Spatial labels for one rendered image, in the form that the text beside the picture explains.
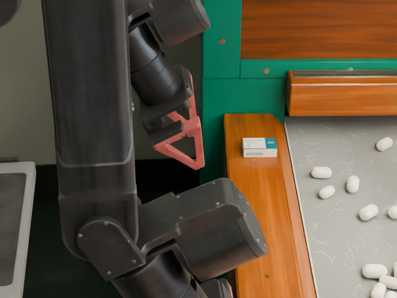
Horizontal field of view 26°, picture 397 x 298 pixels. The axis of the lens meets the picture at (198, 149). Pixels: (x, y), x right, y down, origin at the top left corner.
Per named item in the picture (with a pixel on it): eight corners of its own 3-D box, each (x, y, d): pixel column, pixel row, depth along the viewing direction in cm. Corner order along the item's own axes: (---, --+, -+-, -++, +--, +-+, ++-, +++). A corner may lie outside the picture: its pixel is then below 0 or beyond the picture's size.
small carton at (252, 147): (243, 157, 155) (243, 148, 154) (242, 146, 158) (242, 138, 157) (276, 157, 155) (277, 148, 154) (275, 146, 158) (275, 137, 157)
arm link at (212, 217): (71, 167, 70) (67, 233, 63) (195, 106, 68) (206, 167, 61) (142, 264, 77) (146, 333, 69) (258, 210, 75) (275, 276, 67)
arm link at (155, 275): (95, 235, 72) (95, 280, 67) (168, 200, 71) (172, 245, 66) (136, 288, 76) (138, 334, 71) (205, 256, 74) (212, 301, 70)
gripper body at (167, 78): (187, 73, 116) (160, 29, 112) (194, 111, 107) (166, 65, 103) (145, 94, 117) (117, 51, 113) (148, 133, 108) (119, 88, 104)
